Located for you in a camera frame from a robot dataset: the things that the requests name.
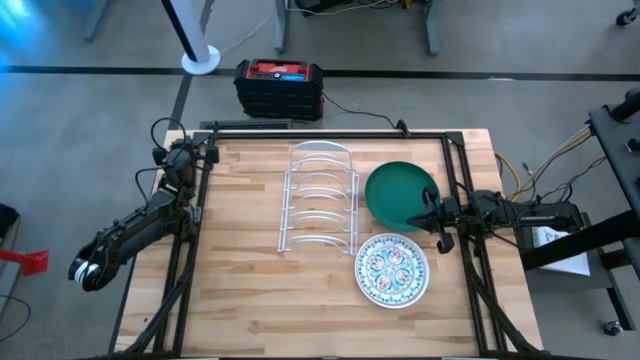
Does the white wire dish rack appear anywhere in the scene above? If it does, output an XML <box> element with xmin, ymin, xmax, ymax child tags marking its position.
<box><xmin>276</xmin><ymin>140</ymin><xmax>361</xmax><ymax>257</ymax></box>

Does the floral plate with orange rim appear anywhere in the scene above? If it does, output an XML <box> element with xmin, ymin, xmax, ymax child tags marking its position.
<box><xmin>354</xmin><ymin>232</ymin><xmax>431</xmax><ymax>310</ymax></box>

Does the coloured cable bundle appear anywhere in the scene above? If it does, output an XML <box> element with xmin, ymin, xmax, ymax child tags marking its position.
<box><xmin>494</xmin><ymin>124</ymin><xmax>609</xmax><ymax>204</ymax></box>

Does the green rimmed white plate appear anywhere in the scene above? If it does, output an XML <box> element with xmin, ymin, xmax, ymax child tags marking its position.
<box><xmin>364</xmin><ymin>160</ymin><xmax>442</xmax><ymax>234</ymax></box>

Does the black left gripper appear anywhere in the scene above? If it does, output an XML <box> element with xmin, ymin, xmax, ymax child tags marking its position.
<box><xmin>151</xmin><ymin>144</ymin><xmax>221</xmax><ymax>187</ymax></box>

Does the black aluminium table frame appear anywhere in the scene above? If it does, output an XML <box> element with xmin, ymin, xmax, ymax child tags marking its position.
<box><xmin>114</xmin><ymin>119</ymin><xmax>546</xmax><ymax>359</ymax></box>

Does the black metal stand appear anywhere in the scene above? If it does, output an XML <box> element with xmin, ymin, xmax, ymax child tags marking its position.
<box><xmin>519</xmin><ymin>88</ymin><xmax>640</xmax><ymax>321</ymax></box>

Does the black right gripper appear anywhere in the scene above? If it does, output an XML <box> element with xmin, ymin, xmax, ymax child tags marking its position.
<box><xmin>404</xmin><ymin>184</ymin><xmax>464</xmax><ymax>255</ymax></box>

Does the grey desk leg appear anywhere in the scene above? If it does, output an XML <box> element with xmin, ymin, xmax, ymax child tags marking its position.
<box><xmin>421</xmin><ymin>0</ymin><xmax>442</xmax><ymax>57</ymax></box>
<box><xmin>82</xmin><ymin>0</ymin><xmax>111</xmax><ymax>44</ymax></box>
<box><xmin>273</xmin><ymin>0</ymin><xmax>293</xmax><ymax>55</ymax></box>

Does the red and black power station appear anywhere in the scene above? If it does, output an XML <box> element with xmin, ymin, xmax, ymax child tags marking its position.
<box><xmin>233</xmin><ymin>58</ymin><xmax>325</xmax><ymax>121</ymax></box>

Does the black power cable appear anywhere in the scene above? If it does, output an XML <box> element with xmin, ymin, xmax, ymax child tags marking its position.
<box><xmin>322</xmin><ymin>92</ymin><xmax>409</xmax><ymax>135</ymax></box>

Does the white paper manual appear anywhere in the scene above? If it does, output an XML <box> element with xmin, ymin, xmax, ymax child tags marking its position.
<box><xmin>530</xmin><ymin>226</ymin><xmax>592</xmax><ymax>277</ymax></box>

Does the white tower fan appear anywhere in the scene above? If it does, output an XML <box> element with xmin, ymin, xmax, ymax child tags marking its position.
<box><xmin>160</xmin><ymin>0</ymin><xmax>222</xmax><ymax>76</ymax></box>

